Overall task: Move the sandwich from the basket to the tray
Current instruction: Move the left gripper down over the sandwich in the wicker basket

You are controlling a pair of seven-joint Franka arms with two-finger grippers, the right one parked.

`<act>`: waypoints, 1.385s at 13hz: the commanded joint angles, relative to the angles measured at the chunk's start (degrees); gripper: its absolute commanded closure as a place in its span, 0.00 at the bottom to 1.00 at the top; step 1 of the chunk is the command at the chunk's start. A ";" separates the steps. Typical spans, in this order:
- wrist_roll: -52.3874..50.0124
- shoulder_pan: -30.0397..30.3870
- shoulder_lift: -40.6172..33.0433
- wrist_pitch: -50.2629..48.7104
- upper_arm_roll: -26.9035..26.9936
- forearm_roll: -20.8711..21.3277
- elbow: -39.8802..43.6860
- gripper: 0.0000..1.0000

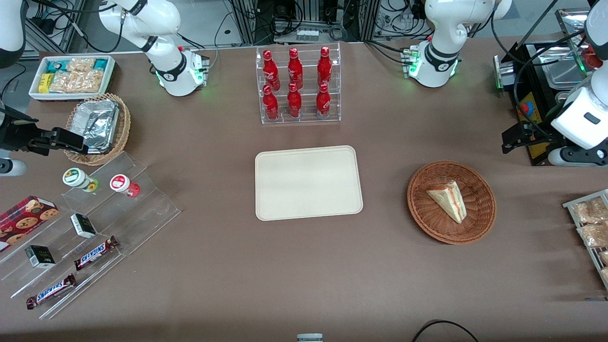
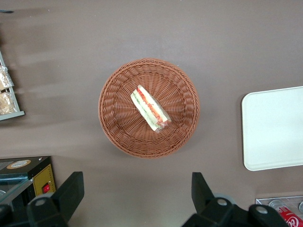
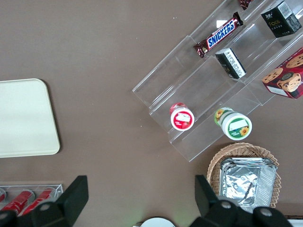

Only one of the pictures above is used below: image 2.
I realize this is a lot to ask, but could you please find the red cola can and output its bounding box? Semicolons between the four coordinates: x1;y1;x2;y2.
275;205;303;227

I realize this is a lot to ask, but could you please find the round brown wicker basket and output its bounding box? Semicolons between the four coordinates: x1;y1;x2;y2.
98;57;201;159

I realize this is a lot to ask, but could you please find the triangle sandwich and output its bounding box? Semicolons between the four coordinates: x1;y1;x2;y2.
130;85;172;133

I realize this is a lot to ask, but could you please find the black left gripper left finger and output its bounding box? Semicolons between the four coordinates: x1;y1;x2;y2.
26;171;85;227

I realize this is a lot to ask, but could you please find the cream rectangular tray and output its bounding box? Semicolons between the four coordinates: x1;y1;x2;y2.
241;86;303;172

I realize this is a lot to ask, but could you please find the black appliance with red switch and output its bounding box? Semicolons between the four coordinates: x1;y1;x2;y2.
0;156;57;215

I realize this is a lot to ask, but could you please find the gray metal shelf rack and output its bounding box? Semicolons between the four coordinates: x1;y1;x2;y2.
0;51;26;122

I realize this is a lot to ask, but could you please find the clear acrylic can holder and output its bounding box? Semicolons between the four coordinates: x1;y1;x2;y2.
255;195;303;227

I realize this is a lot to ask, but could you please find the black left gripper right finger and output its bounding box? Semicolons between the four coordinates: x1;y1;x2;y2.
182;172;288;227

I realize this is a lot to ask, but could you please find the bagged bread pack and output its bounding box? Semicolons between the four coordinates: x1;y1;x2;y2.
0;66;15;92
0;91;18;116

